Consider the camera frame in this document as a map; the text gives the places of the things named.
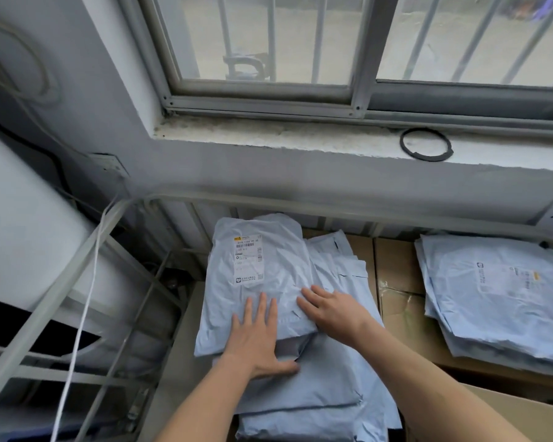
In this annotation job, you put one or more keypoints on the person's left thumb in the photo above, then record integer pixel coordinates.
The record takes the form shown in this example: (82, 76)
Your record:
(289, 367)

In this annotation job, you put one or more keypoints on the open cardboard box flap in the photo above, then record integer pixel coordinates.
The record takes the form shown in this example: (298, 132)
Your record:
(525, 416)

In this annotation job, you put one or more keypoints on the stack of blue parcel bags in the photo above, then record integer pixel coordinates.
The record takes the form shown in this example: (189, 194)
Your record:
(497, 299)

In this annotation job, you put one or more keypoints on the row of window security bars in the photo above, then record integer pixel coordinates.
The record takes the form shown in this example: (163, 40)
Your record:
(320, 36)

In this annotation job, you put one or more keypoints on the person's left middle finger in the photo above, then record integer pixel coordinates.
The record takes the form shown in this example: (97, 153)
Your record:
(261, 310)

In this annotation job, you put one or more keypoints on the brown taped cardboard box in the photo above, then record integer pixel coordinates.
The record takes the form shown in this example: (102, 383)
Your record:
(403, 299)

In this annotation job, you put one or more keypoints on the dark metal object outside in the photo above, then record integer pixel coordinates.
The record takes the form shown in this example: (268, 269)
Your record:
(245, 65)

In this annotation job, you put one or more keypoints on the pile of light blue mailers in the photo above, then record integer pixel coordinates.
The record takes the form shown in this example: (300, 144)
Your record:
(332, 382)

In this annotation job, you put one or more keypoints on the light blue labelled mailer bag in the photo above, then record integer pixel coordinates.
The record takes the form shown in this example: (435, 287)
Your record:
(253, 262)

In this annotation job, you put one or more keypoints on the person's left little finger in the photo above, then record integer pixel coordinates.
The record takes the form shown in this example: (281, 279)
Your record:
(236, 325)

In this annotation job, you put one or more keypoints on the person's right little finger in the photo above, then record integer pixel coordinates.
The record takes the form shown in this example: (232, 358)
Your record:
(323, 292)

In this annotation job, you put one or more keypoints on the person's right hand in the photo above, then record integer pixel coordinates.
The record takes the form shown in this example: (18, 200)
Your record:
(341, 317)

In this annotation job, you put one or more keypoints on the grey aluminium window frame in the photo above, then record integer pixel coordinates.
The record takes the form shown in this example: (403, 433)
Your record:
(364, 94)

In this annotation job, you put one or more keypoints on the person's right middle finger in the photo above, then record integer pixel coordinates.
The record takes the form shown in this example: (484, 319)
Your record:
(308, 305)

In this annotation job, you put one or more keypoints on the person's left hand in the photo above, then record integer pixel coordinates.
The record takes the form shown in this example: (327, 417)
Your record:
(256, 345)

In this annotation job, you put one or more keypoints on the person's right forearm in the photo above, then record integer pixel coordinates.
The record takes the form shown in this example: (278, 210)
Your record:
(433, 391)

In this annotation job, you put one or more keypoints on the large white foam roll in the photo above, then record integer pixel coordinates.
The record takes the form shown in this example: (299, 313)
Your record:
(27, 234)

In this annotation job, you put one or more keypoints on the person's left forearm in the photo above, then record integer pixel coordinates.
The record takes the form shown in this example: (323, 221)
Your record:
(202, 409)

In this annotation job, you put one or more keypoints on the white wall socket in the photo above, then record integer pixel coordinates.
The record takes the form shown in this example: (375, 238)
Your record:
(108, 164)

